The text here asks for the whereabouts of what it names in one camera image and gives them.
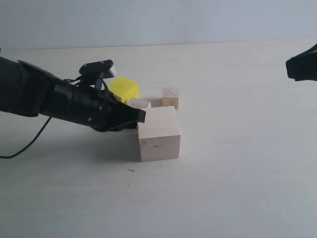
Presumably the yellow cube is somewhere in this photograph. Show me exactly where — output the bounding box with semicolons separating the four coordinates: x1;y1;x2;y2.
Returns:
108;77;140;104

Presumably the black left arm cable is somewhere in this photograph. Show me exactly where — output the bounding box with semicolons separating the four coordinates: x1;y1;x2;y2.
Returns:
0;74;109;159

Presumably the large light wooden cube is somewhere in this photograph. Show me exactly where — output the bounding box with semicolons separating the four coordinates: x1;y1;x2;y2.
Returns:
138;106;181;162

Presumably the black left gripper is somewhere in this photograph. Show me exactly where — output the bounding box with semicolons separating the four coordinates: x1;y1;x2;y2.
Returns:
39;83;146;132

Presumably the medium wooden cube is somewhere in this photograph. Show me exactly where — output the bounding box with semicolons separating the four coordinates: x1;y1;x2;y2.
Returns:
128;98;151;109

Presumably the small wooden cube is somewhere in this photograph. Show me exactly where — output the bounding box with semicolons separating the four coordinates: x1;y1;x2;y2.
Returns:
162;87;179;110

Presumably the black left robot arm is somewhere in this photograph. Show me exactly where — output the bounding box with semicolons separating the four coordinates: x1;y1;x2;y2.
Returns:
0;58;146;132

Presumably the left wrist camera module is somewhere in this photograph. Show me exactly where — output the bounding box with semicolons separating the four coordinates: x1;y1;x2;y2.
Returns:
79;59;116;85

